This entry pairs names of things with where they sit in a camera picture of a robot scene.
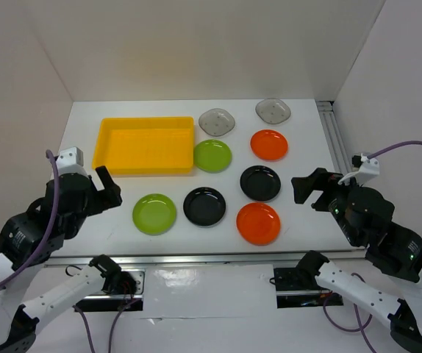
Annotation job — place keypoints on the green plate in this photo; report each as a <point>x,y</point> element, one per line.
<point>212,156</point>
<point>154,214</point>

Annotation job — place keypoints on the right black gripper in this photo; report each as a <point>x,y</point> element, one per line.
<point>320,178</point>

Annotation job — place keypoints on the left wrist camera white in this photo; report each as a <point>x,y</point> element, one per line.
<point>70,161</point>

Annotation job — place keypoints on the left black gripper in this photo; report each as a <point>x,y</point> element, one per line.
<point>110,196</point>

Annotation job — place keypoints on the black plate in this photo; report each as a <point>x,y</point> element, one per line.
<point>204,207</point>
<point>260,183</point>

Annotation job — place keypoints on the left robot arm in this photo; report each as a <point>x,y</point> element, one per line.
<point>27,241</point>

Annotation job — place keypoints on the aluminium rail right side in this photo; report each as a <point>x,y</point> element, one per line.
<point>339,156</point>

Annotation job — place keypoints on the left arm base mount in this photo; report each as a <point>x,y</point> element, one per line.
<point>129,290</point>

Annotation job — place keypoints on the aluminium rail front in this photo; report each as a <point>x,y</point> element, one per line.
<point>205,259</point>

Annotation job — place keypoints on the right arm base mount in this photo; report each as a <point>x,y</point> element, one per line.
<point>292,291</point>

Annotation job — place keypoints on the clear grey plate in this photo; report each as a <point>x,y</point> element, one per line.
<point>273,111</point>
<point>216,122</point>

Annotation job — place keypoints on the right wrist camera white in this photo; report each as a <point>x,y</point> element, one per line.
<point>364,169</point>

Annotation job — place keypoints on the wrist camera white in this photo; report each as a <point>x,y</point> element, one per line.
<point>364,169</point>
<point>70,161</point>

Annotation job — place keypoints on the aluminium rail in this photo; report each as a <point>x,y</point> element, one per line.
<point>205,259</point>
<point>339,156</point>

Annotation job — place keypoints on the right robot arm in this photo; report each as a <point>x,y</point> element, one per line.
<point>397,253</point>

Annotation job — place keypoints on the yellow plastic bin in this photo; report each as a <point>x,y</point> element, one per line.
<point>149,146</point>

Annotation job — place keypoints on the orange plate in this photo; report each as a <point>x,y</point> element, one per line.
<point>258,223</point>
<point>268,144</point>

